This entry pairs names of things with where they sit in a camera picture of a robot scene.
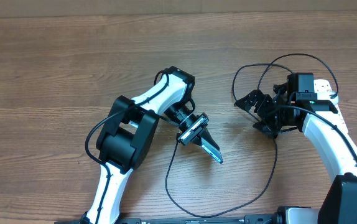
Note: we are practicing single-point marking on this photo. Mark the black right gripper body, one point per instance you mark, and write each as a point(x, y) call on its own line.
point(275, 119)

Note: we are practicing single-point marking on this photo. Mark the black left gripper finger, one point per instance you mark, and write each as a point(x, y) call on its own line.
point(205, 136)
point(197, 141)

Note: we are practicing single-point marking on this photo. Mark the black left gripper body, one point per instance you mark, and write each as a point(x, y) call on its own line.
point(193, 129)

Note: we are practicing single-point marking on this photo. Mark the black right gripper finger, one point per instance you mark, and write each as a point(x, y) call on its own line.
point(252, 99)
point(265, 129)

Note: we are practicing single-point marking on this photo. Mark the blue Samsung Galaxy smartphone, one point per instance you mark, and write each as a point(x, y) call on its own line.
point(212, 151)

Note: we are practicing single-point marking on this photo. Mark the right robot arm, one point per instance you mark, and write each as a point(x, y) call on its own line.
point(311, 106)

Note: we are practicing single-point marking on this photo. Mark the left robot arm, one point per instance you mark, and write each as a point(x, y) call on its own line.
point(128, 130)

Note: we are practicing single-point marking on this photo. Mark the white charger plug adapter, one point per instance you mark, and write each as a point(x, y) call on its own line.
point(329, 95)

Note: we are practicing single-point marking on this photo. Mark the white power strip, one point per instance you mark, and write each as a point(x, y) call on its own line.
point(337, 119)

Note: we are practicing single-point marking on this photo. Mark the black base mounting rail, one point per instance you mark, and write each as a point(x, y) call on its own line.
point(247, 219)

